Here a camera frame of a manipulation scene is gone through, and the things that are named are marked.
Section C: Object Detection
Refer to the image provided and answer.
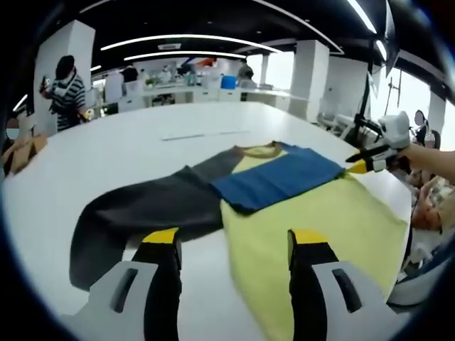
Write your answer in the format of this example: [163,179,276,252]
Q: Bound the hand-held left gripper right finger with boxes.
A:
[287,229,395,341]

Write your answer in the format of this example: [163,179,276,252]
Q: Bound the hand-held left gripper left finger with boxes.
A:
[58,227,184,341]

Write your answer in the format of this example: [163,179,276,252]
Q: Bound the yellow blue grey garment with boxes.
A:
[68,140,410,341]

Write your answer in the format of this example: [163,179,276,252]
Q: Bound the black stand pole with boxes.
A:
[354,38,378,143]

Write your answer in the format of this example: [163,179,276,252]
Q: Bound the white mesh office chair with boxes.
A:
[387,244,455,314]

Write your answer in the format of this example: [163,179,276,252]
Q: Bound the white lab counter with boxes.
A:
[106,86,310,112]

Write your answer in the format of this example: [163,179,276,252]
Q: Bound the brown cardboard box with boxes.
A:
[2,133,49,175]

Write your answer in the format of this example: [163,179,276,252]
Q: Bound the long ceiling light strip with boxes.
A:
[100,33,286,55]
[124,50,249,62]

